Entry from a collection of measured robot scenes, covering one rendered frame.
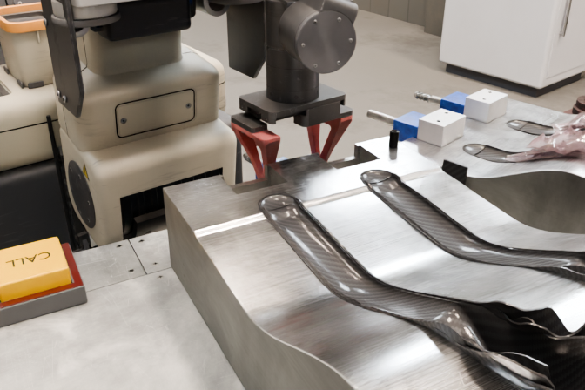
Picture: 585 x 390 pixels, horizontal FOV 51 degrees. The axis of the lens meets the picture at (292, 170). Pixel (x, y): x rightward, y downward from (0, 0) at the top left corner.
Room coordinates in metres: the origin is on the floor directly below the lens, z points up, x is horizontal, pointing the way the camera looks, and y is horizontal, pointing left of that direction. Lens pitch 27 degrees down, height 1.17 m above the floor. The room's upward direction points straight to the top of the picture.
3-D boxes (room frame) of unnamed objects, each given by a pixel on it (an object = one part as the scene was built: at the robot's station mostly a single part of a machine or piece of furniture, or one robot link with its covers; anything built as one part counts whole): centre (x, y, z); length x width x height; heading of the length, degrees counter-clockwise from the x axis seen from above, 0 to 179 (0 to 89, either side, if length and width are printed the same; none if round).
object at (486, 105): (0.82, -0.23, 0.85); 0.13 x 0.05 x 0.05; 45
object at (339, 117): (0.65, -0.02, 0.88); 0.07 x 0.07 x 0.09; 37
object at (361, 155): (0.58, -0.06, 0.87); 0.05 x 0.05 x 0.04; 28
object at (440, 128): (0.74, -0.15, 0.85); 0.13 x 0.05 x 0.05; 45
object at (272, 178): (0.53, 0.04, 0.87); 0.05 x 0.05 x 0.04; 28
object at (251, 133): (0.62, 0.02, 0.88); 0.07 x 0.07 x 0.09; 37
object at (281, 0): (0.63, 0.00, 1.02); 0.07 x 0.06 x 0.07; 18
